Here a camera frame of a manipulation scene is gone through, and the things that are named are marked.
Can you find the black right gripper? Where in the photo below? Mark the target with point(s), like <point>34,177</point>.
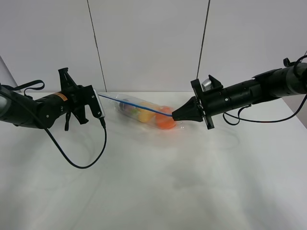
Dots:
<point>209,103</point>

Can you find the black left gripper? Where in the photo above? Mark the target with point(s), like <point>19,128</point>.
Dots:
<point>78,97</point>

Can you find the clear zip bag blue strip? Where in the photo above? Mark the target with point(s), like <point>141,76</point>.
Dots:
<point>113,99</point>

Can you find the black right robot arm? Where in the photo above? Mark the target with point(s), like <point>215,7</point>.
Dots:
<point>271,85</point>

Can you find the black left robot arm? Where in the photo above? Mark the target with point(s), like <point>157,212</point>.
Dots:
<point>22,110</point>

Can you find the orange fruit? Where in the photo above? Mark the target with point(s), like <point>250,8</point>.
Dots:
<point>163,121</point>

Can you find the yellow pear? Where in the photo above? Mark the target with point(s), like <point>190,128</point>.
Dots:
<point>145,116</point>

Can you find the purple eggplant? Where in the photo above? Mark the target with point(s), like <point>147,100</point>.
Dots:
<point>126,109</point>

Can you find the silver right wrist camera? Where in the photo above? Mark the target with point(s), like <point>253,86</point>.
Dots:
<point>207,85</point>

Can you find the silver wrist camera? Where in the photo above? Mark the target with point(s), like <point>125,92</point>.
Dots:
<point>207,85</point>
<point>98,105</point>

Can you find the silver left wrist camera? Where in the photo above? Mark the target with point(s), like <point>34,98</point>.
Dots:
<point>98,105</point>

